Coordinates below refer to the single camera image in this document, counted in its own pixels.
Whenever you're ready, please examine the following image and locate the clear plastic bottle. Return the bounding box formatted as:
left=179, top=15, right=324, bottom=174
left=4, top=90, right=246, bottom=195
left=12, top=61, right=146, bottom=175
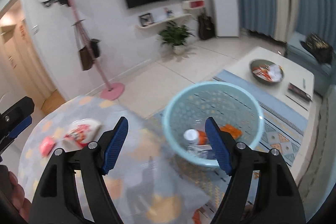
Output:
left=183, top=119, right=216, bottom=160

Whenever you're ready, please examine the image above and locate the orange snack wrapper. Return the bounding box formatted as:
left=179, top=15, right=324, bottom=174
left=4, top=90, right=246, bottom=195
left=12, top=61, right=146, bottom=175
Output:
left=197, top=124, right=242, bottom=145

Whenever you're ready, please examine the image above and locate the green bowl with trash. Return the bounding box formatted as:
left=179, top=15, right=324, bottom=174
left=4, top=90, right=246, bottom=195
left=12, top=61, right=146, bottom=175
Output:
left=249, top=59, right=284, bottom=85

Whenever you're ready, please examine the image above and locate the person's left hand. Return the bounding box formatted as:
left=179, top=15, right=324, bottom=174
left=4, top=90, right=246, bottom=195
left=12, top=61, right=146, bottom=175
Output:
left=9, top=171, right=31, bottom=222

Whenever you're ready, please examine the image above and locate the pink tissue pack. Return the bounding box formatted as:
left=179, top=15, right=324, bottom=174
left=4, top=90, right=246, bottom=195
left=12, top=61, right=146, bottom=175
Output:
left=39, top=136, right=56, bottom=157

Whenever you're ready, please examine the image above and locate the red panda paper cup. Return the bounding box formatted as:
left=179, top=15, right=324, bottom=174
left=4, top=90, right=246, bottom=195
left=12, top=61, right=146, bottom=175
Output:
left=62, top=118, right=101, bottom=150

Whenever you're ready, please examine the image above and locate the light blue laundry basket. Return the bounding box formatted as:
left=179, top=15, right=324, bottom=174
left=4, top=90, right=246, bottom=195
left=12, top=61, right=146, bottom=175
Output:
left=161, top=81, right=265, bottom=169

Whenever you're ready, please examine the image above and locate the brown hanging handbag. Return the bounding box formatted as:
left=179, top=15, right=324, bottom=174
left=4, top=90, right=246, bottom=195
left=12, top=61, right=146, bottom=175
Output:
left=74, top=24, right=93, bottom=71

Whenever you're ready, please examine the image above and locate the pink coat rack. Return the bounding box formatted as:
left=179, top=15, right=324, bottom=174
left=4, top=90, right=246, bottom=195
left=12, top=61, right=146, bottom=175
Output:
left=68, top=0, right=125, bottom=101

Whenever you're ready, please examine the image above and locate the black hanging bag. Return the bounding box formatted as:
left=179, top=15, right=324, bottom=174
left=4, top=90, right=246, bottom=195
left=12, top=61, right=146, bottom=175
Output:
left=90, top=39, right=101, bottom=58

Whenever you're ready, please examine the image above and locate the white coffee table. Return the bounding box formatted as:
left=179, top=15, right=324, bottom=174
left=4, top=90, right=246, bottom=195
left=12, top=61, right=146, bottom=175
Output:
left=223, top=46, right=316, bottom=183

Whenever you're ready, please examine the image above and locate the teal sofa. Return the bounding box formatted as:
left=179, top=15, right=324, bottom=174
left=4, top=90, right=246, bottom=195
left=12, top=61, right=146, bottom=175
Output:
left=285, top=32, right=335, bottom=97

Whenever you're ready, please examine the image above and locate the black bag on sofa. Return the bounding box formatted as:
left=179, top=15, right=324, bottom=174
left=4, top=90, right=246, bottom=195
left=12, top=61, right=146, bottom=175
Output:
left=300, top=33, right=334, bottom=65

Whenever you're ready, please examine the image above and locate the framed butterfly picture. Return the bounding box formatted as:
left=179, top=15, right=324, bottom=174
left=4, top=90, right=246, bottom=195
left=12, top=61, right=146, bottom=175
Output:
left=139, top=12, right=154, bottom=27

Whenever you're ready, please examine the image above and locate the black acoustic guitar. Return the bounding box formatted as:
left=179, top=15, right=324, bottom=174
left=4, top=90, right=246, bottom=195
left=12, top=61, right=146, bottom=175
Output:
left=198, top=10, right=215, bottom=40

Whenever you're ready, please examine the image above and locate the potted green plant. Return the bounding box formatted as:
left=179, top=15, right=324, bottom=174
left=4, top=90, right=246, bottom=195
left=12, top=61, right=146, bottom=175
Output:
left=158, top=21, right=194, bottom=56

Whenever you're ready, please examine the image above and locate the red white box shelf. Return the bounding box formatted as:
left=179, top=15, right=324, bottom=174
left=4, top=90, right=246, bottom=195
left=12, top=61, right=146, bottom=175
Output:
left=182, top=0, right=205, bottom=10

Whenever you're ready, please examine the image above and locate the white curved wall shelf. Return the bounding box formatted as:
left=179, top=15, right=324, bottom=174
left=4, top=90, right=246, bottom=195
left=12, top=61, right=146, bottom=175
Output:
left=135, top=14, right=192, bottom=30

